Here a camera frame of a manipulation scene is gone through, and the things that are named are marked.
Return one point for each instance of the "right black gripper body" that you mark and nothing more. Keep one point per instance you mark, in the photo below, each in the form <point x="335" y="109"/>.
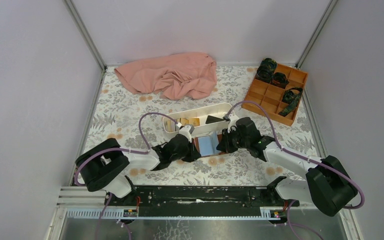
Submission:
<point x="225" y="144"/>

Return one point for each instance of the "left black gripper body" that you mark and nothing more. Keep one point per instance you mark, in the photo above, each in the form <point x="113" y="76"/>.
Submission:
<point x="189" y="152"/>

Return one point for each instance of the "gold VIP card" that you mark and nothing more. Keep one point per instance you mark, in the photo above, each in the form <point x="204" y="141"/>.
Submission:
<point x="195" y="121"/>
<point x="181" y="122"/>

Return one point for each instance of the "brown leather card holder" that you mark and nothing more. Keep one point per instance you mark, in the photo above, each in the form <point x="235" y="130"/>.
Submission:
<point x="207" y="145"/>

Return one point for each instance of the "dark grey card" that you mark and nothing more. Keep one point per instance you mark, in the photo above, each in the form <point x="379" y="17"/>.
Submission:
<point x="213" y="119"/>

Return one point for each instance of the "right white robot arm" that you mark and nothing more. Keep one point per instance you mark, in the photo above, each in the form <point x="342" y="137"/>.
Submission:
<point x="325" y="183"/>

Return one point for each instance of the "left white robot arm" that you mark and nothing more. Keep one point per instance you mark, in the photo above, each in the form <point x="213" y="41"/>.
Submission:
<point x="104" y="166"/>

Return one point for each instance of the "stack of cards in tray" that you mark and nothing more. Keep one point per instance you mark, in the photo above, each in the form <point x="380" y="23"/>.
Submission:
<point x="171" y="126"/>

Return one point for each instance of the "wooden compartment organizer box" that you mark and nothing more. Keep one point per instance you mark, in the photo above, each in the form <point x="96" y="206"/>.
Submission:
<point x="264" y="97"/>

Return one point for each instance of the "unrolled dark patterned tie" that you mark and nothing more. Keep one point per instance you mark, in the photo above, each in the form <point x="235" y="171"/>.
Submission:
<point x="291" y="97"/>

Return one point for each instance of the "small rolled dark tie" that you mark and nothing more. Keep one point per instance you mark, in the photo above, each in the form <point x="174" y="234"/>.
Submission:
<point x="279" y="80"/>

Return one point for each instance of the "pink crumpled cloth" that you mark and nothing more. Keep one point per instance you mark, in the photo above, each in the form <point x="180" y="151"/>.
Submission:
<point x="176" y="76"/>

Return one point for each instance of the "large rolled dark tie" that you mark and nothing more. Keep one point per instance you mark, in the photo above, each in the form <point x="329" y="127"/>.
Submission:
<point x="266" y="70"/>

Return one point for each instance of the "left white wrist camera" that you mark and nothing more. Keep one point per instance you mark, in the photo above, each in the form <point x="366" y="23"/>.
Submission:
<point x="186" y="131"/>

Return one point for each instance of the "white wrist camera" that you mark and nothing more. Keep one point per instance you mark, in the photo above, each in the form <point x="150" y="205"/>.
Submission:
<point x="186" y="131"/>
<point x="231" y="119"/>

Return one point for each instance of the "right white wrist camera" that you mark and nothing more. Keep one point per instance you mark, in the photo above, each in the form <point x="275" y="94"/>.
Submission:
<point x="231" y="119"/>

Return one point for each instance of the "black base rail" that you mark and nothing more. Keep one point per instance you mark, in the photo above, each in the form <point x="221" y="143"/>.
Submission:
<point x="201" y="201"/>

